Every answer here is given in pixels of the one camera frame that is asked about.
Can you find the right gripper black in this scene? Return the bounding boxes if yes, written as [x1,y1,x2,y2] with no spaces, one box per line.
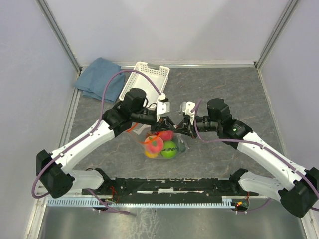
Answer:
[173,115,220,139]

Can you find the red pomegranate toy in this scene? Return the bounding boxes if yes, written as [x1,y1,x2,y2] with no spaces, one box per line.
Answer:
[160,130,174,141]

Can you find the dark green avocado toy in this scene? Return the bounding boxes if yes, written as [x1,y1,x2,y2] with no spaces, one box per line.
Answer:
[177,140,187,153]

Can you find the clear zip top bag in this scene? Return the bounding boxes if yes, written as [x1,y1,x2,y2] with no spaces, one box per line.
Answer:
[126,123,188,160]

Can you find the peach fruit toy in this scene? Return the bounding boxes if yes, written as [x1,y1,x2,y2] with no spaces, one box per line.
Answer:
[145,135,164,153]

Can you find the green watermelon toy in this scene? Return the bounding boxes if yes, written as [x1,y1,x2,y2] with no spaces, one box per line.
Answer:
[160,141,177,159]

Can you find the yellow lemon toy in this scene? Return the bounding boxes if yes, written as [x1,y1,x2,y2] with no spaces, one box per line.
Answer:
[145,151,159,159]

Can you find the white plastic basket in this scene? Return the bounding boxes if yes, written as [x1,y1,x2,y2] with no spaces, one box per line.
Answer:
[119,61,171,102]

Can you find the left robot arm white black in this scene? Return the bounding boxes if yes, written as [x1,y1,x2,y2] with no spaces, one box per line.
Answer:
[36,88,175,198]

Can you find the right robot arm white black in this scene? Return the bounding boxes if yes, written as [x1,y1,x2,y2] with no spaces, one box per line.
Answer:
[177,98,319,218]

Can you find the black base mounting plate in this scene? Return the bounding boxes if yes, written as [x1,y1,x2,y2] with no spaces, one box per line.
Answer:
[93,178,258,204]

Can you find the blue folded cloth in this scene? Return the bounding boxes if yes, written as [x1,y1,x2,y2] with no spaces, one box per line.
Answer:
[74,58,125,103]

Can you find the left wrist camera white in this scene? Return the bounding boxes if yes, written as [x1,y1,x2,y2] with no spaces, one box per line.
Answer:
[156,93,170,122]

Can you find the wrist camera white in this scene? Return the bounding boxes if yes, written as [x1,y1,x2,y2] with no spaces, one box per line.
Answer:
[179,101,197,125]
[156,93,170,122]

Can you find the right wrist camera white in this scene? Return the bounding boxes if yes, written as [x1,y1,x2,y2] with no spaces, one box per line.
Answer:
[179,101,197,125]

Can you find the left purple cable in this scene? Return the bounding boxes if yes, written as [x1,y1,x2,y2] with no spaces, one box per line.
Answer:
[31,69,166,215]

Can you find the purple cable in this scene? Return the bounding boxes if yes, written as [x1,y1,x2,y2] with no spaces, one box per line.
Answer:
[191,98,319,214]
[31,69,166,215]

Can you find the light blue cable duct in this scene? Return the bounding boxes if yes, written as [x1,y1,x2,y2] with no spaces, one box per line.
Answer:
[47,197,235,209]

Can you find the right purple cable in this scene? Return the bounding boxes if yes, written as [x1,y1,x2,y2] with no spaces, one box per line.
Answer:
[191,98,319,214]

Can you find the aluminium frame rail front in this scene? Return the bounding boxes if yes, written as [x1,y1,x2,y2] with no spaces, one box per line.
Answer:
[37,177,308,200]

